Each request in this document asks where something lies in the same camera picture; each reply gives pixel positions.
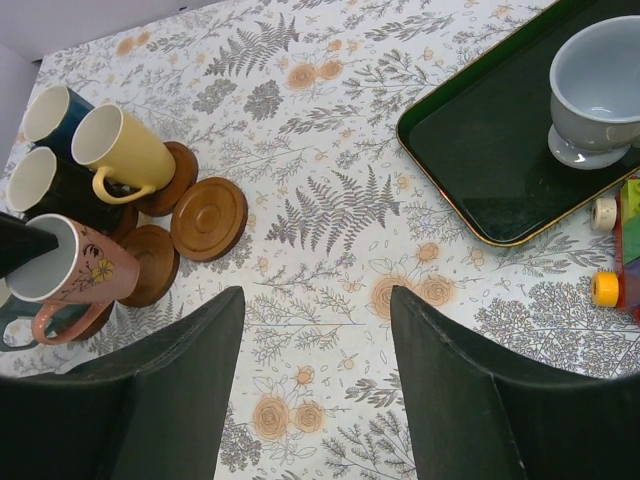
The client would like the colourful toy pile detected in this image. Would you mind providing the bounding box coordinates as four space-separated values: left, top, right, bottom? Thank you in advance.
591 174 639 323

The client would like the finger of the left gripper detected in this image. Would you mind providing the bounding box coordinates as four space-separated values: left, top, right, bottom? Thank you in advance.
0 212 58 278

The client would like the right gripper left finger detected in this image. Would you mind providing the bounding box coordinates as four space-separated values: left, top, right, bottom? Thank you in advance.
1 286 245 479

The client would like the green mug back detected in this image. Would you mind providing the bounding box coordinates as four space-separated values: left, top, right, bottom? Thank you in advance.
1 280 40 353

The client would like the pink floral mug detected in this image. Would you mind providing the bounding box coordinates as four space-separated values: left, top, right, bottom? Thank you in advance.
6 213 140 345

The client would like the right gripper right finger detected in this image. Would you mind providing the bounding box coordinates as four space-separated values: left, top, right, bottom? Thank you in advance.
390 286 639 479

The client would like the dark wooden coaster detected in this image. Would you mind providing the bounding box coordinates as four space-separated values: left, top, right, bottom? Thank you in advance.
74 302 115 341

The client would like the blue mug white inside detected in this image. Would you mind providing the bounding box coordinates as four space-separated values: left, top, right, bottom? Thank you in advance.
24 85 94 150

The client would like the light blue mug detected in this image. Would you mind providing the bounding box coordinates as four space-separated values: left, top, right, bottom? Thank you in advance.
547 15 639 170

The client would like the black mug white inside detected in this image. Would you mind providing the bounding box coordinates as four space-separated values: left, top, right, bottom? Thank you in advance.
7 147 126 234

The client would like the floral table mat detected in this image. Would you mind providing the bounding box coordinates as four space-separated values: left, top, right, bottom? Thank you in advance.
1 1 639 479

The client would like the cream mug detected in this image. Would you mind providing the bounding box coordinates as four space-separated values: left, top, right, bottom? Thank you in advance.
71 104 176 205

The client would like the black tray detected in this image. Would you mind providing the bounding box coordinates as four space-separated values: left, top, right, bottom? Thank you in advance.
396 1 639 246

